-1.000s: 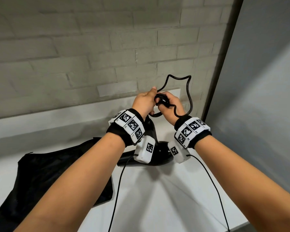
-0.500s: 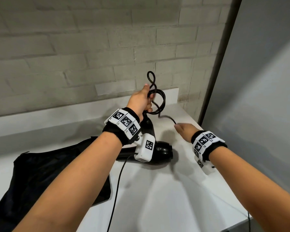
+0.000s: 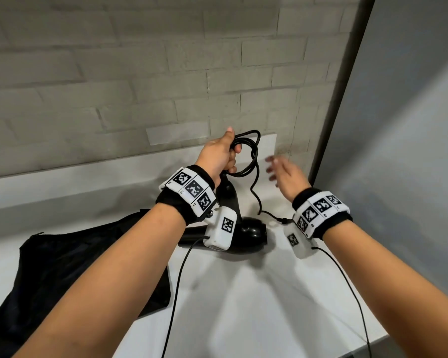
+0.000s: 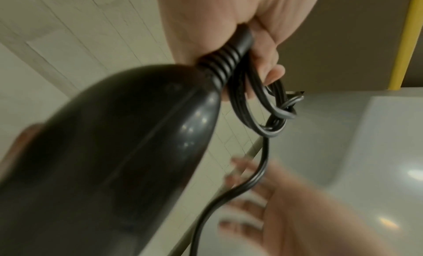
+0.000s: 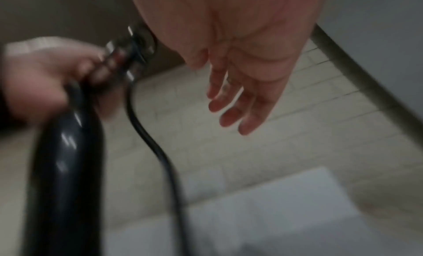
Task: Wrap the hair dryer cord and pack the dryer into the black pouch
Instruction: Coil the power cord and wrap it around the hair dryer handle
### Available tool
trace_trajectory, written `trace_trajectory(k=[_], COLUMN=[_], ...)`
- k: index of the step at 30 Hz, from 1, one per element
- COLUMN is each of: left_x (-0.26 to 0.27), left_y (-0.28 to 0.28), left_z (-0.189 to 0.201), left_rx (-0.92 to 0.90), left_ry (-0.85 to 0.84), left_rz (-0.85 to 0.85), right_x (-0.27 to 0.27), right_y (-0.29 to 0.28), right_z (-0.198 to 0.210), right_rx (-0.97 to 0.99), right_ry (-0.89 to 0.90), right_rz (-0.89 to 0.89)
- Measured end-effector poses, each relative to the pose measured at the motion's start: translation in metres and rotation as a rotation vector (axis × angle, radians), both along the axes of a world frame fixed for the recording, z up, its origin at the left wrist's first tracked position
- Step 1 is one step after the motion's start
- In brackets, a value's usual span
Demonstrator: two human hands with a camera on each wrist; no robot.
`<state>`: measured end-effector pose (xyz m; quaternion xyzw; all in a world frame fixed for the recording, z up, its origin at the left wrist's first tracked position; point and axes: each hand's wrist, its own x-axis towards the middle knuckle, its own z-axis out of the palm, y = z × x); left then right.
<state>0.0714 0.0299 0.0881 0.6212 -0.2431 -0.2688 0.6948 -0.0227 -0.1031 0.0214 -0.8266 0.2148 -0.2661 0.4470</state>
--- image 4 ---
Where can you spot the person's right hand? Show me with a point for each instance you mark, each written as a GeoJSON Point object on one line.
{"type": "Point", "coordinates": [297, 218]}

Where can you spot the person's left hand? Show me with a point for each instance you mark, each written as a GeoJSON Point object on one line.
{"type": "Point", "coordinates": [205, 14]}

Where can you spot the yellow beam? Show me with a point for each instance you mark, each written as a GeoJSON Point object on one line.
{"type": "Point", "coordinates": [405, 40]}

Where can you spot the black hair dryer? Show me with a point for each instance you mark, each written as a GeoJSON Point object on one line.
{"type": "Point", "coordinates": [99, 171]}

